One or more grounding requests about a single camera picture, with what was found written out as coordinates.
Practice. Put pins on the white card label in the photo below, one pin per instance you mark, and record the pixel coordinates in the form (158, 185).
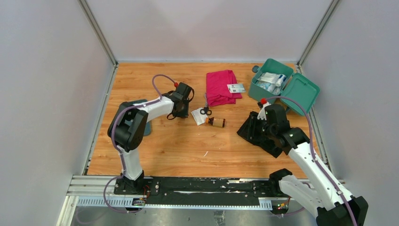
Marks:
(236, 88)

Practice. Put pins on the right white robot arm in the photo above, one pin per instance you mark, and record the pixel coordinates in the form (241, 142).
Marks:
(329, 201)

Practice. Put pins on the black cloth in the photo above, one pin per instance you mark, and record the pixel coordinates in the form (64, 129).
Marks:
(261, 140)

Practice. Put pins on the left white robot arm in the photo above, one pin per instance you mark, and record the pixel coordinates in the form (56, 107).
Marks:
(127, 128)

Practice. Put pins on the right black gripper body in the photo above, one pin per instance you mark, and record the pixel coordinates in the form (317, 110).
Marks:
(270, 130)

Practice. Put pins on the black handled scissors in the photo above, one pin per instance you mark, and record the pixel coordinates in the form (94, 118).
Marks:
(205, 110)

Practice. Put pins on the white gauze pack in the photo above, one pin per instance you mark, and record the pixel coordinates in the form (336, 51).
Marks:
(271, 78)

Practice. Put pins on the teal medicine box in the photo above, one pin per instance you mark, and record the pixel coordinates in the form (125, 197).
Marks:
(295, 87)

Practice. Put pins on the pink folded cloth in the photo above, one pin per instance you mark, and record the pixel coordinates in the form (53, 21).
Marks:
(217, 91)

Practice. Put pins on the white paper sachet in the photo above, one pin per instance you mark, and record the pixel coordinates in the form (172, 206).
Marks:
(198, 117)

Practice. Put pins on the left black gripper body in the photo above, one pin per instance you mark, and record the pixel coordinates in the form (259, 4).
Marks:
(184, 111)

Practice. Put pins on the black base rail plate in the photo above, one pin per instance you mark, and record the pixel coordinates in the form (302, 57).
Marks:
(201, 192)

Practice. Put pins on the clear bag of items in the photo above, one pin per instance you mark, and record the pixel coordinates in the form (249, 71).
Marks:
(272, 88)

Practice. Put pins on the small white blue tube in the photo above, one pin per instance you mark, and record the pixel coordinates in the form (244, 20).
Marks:
(280, 80)

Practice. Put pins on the teal divided tray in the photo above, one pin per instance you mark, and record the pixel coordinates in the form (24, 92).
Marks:
(148, 129)

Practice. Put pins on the brown orange-cap bottle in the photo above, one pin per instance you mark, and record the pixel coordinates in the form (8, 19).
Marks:
(216, 122)

